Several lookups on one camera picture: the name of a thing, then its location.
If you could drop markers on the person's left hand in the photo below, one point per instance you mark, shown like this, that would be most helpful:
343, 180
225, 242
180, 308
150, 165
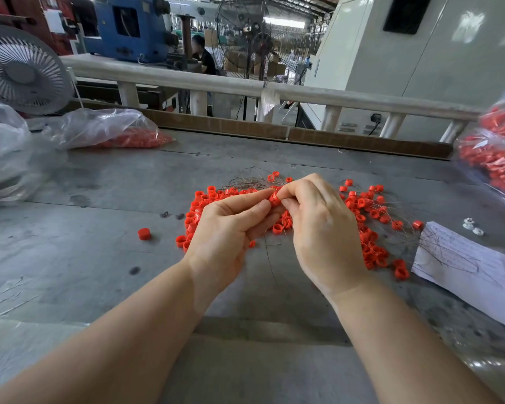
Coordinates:
223, 244

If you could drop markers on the person's right hand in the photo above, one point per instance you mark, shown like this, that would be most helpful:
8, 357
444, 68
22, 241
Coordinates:
324, 239

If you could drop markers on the pile of red plastic rings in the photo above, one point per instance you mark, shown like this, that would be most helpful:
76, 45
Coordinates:
372, 223

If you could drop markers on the person's right forearm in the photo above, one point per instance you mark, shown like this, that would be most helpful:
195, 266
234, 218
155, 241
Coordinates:
412, 353

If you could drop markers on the person's left forearm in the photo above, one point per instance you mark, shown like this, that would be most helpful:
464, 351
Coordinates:
92, 353

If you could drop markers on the brown wooden board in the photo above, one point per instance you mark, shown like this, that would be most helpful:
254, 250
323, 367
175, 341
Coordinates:
246, 128

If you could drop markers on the small clear plastic piece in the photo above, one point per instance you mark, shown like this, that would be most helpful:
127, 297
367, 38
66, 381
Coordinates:
468, 223
478, 231

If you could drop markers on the white paper sheet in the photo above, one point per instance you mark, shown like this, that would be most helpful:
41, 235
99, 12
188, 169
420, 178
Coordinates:
470, 277

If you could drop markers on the clear bag with red pieces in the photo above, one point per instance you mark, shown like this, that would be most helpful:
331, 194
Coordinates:
108, 128

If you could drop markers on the white metal railing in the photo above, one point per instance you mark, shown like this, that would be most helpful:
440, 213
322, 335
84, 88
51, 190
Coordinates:
205, 80

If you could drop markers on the large clear bag red pieces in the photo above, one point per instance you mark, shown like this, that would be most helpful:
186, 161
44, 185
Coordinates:
492, 154

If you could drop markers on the blue industrial machine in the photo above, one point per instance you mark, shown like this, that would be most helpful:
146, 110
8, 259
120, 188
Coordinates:
145, 35

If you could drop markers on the large grey machine cabinet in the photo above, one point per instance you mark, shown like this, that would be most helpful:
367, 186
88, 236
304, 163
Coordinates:
464, 56

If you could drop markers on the crumpled clear plastic bag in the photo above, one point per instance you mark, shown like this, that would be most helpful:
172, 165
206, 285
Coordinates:
2, 154

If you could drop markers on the white desk fan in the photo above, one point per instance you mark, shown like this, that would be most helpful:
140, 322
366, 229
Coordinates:
23, 71

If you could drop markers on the red industrial machine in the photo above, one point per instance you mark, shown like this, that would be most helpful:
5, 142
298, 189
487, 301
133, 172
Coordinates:
23, 17

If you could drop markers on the black pedestal fan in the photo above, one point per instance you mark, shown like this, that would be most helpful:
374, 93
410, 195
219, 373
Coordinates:
262, 44

